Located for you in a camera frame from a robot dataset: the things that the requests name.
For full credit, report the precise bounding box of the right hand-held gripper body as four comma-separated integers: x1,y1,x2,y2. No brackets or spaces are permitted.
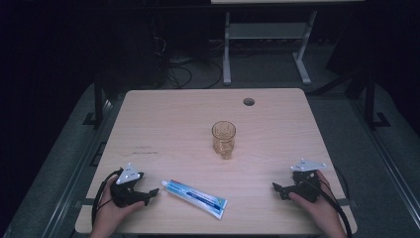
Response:
289,158,328,203

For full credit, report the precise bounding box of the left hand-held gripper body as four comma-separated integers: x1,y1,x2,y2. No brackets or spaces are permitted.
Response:
110,162,149,209

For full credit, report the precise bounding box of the person's right hand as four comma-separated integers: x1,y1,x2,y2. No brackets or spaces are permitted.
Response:
288,170,349,238

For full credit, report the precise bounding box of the person's left hand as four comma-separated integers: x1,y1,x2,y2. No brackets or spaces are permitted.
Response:
89,177,147,238

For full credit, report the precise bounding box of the white blue toothpaste tube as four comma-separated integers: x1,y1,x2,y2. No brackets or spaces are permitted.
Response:
160,178,229,221

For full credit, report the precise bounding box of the amber drinking glass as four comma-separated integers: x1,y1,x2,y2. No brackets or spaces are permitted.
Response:
211,120,237,161

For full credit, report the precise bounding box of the white metal stand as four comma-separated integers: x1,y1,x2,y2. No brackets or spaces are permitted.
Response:
222,11,319,86

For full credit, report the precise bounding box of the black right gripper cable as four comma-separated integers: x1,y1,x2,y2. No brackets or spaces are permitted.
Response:
310,165,354,238

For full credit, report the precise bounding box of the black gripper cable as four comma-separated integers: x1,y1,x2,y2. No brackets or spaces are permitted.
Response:
90,168,124,228
310,165,354,238

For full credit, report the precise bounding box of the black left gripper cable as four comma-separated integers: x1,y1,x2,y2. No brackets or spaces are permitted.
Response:
90,168,124,228

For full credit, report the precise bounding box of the black metal post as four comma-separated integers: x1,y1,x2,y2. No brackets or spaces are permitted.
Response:
82,73,112,129
362,70,391,131

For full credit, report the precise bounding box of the tangle of black floor cables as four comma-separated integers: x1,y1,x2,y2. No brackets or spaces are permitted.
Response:
155,36,226,90

